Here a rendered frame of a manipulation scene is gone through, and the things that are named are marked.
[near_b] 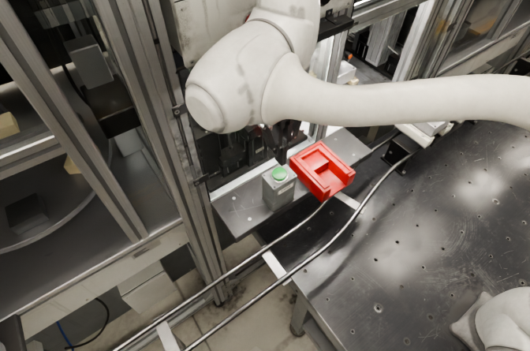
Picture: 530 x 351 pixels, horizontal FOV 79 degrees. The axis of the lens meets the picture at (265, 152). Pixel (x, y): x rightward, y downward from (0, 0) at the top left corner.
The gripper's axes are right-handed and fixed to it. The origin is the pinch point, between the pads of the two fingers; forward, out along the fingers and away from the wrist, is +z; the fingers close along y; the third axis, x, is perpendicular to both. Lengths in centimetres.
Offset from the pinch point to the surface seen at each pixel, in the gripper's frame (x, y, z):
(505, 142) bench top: 23, -107, 44
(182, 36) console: -9.3, 15.1, -31.6
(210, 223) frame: -10.6, 18.8, 32.1
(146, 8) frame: -10.6, 19.3, -37.1
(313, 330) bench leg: 27, 0, 87
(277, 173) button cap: -0.3, 0.7, 8.2
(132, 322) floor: -29, 64, 112
